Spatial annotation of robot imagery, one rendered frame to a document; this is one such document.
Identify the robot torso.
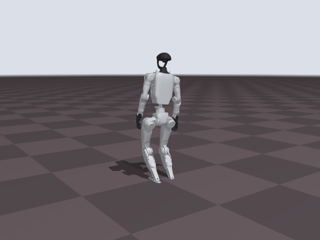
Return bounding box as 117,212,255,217
150,70,175,126

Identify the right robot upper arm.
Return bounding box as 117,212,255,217
172,76,181,103

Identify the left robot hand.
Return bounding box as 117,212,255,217
136,113,142,130

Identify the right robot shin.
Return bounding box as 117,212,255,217
160,147,174,180

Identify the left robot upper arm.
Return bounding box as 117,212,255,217
141,73,156,101

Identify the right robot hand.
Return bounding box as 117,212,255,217
171,115,179,131

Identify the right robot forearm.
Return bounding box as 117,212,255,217
172,100,181,119

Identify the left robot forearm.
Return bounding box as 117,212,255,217
137,93,147,117

